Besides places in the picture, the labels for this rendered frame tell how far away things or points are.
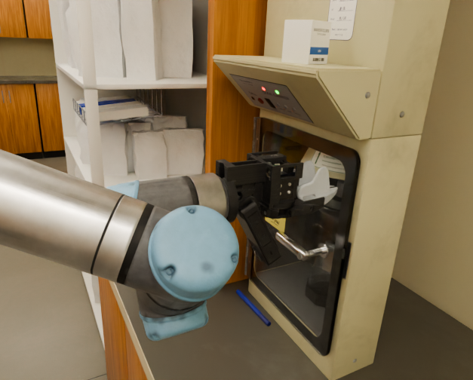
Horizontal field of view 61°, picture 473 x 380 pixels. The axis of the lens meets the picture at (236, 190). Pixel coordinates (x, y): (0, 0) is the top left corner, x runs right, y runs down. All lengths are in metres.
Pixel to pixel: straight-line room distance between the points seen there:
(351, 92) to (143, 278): 0.38
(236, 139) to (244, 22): 0.25
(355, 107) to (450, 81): 0.51
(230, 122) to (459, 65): 0.53
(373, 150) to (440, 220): 0.51
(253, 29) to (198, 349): 0.68
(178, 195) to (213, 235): 0.18
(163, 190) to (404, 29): 0.39
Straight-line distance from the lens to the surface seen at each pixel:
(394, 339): 1.00
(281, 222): 0.82
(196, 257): 0.32
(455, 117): 1.06
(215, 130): 0.89
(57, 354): 2.37
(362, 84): 0.59
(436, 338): 1.04
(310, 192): 0.61
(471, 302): 1.13
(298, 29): 0.63
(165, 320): 0.46
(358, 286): 0.75
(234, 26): 0.89
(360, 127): 0.60
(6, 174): 0.36
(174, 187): 0.50
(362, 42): 0.65
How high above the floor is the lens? 1.54
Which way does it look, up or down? 21 degrees down
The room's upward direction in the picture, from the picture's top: 3 degrees clockwise
